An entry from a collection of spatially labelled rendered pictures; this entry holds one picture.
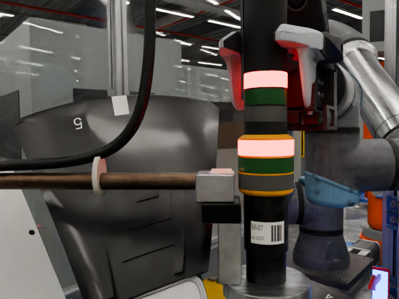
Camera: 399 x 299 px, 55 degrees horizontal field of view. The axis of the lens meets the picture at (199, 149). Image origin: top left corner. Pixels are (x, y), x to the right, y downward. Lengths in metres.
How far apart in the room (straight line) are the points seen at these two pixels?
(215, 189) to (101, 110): 0.19
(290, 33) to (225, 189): 0.12
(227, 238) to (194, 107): 0.19
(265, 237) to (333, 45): 0.16
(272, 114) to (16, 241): 0.39
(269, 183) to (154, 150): 0.15
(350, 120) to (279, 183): 0.28
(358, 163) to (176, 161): 0.27
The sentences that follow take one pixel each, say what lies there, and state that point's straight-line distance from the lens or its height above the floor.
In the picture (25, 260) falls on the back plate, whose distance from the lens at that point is 0.56.
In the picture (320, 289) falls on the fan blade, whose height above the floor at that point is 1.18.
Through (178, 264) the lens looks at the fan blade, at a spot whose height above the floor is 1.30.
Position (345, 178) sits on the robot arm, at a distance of 0.55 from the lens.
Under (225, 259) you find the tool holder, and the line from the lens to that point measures 0.31.
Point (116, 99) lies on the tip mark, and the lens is 0.45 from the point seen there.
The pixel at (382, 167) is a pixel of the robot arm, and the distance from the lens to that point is 0.56.
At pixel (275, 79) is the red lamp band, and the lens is 0.29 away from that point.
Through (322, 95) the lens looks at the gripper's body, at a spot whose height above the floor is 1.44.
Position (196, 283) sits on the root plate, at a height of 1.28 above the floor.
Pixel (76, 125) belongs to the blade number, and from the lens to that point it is 0.43.
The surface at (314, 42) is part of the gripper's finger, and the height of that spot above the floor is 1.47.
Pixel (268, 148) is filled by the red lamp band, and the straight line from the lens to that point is 0.28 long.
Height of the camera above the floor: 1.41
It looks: 3 degrees down
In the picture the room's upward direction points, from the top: 1 degrees counter-clockwise
